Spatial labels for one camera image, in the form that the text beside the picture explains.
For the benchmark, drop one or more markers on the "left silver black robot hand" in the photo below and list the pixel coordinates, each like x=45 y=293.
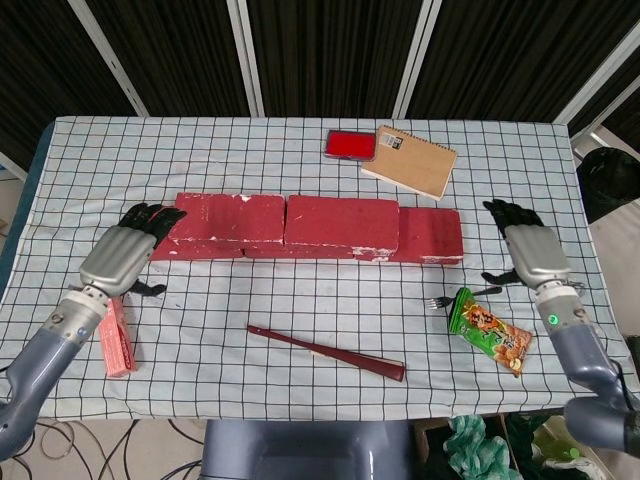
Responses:
x=117 y=260

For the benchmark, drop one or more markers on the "pink cardboard box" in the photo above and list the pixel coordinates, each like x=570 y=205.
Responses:
x=117 y=345

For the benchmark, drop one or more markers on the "brown spiral notebook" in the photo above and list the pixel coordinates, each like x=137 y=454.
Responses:
x=415 y=160

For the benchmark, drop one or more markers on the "green snack bag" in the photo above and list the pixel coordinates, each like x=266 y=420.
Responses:
x=492 y=335

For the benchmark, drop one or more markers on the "blue-grey robot torso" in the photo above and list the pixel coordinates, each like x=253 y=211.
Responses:
x=300 y=450

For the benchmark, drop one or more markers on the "brown cardboard box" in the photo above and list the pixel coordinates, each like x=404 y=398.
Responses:
x=425 y=445

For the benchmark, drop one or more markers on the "white partition frame post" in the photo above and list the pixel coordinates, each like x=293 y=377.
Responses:
x=595 y=75
x=115 y=60
x=247 y=55
x=417 y=55

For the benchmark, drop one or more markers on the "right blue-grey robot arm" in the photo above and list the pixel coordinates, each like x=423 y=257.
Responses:
x=585 y=360

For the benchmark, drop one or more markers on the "white black checked tablecloth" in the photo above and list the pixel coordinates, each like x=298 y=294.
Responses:
x=250 y=300

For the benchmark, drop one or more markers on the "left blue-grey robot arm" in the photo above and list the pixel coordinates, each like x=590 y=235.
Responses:
x=45 y=360

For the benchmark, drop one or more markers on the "black trash bag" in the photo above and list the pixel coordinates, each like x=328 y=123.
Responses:
x=610 y=180

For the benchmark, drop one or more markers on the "red ink pad case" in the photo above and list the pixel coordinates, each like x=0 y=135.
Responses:
x=350 y=144

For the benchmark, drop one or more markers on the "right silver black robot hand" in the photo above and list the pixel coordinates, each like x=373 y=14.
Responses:
x=537 y=250

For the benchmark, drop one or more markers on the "green white crumpled cloth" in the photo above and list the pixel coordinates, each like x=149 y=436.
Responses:
x=470 y=445

